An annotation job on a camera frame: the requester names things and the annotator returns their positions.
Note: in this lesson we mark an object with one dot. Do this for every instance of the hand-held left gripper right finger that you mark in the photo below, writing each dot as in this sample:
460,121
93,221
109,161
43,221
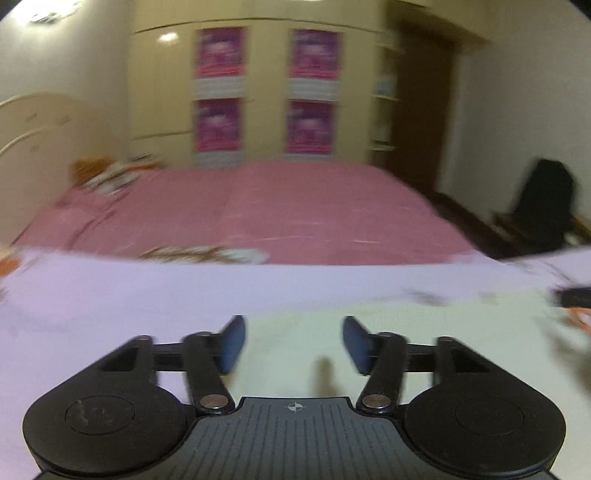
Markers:
358,344

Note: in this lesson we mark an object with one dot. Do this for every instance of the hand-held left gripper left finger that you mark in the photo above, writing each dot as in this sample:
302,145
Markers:
233,344

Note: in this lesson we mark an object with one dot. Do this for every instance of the cream corner shelf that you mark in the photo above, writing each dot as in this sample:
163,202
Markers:
384,120

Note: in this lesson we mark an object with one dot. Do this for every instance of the wall lamp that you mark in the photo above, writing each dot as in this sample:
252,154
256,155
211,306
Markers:
53,11

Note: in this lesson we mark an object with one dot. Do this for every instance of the blue shelf ornament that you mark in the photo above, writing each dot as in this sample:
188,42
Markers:
384,85

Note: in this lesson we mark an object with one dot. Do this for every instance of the black bag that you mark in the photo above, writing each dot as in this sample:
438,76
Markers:
545,203

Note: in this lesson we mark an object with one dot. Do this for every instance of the pink wall poster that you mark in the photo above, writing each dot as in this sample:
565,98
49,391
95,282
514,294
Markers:
218,124
315,53
310,127
220,51

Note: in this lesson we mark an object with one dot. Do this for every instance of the lilac floral bedsheet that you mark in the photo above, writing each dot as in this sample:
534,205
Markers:
115,295

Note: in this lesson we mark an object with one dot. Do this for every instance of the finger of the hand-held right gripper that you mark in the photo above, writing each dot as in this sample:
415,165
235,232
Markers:
575,296

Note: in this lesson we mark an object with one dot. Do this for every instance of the pale green knitted sweater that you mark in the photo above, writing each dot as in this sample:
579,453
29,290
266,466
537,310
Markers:
295,350

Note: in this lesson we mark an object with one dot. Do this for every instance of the cream arched headboard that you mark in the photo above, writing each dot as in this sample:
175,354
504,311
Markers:
32,134

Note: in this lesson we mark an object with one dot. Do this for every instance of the cream wardrobe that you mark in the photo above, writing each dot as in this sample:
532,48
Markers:
268,92

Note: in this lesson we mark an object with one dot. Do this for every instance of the brown wooden door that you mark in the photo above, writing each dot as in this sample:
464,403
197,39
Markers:
425,115

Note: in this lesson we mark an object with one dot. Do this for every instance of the pink bedsheet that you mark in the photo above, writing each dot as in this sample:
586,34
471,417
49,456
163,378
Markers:
277,212

